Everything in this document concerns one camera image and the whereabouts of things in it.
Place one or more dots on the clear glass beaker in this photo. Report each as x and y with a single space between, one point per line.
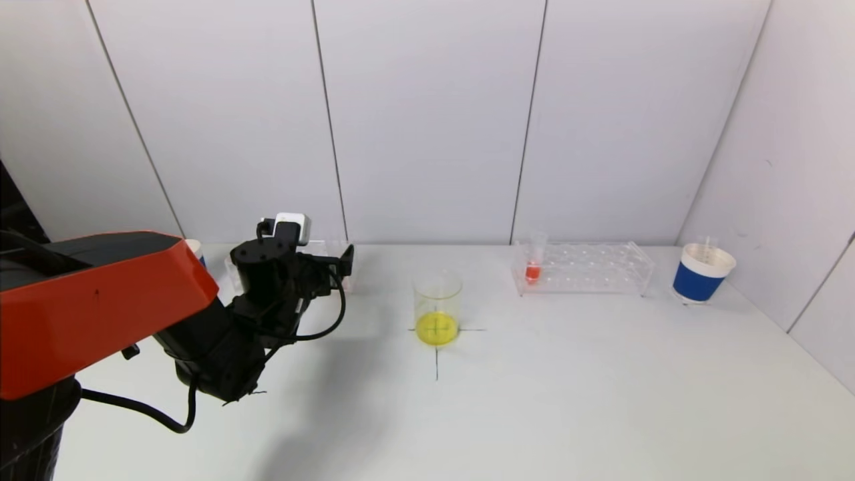
437 327

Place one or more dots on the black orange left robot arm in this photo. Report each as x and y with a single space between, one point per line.
100 300

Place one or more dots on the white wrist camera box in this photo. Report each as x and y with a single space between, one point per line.
294 224

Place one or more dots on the blue white paper cup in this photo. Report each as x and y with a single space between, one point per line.
197 250
698 284

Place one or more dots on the test tube with red pigment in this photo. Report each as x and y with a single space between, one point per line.
532 272

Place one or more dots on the test tube with yellow pigment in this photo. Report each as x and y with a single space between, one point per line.
709 246

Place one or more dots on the clear acrylic test tube rack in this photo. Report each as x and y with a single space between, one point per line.
320 248
588 274

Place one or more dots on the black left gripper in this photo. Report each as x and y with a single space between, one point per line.
274 274

